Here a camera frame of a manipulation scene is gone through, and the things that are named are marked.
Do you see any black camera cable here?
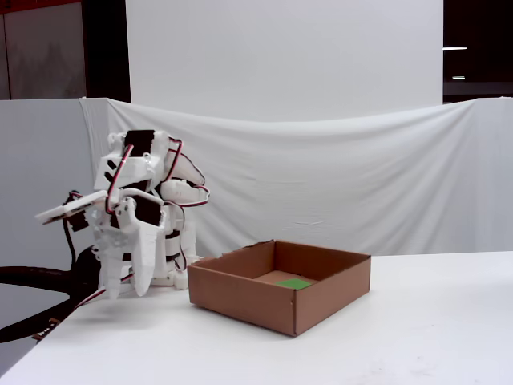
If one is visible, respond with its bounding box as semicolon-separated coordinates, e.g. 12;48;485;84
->
63;190;88;278

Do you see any white draped cloth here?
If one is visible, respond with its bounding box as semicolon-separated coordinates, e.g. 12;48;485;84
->
78;95;513;258

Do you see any small brown table clamp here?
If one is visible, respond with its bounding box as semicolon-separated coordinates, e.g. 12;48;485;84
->
31;316;60;342

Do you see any white backdrop board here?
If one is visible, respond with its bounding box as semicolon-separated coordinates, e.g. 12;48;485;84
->
125;0;445;122

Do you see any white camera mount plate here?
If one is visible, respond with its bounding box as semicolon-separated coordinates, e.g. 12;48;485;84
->
34;189;110;226

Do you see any brown cardboard box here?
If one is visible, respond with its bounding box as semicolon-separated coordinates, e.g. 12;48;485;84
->
187;239;372;338

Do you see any red black servo cable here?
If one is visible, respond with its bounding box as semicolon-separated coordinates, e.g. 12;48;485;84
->
161;137;212;210
73;274;135;313
103;145;135;217

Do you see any green cube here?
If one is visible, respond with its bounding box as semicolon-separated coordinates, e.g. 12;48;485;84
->
275;277;313;290

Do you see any black curved tube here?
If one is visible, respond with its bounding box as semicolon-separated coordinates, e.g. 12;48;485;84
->
0;245;106;344

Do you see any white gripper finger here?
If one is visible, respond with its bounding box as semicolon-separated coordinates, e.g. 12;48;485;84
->
91;198;139;302
131;223;165;298

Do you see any brown door panel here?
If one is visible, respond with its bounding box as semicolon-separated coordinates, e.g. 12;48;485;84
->
0;0;86;101

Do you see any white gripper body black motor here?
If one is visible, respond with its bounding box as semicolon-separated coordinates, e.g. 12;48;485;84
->
93;189;166;229

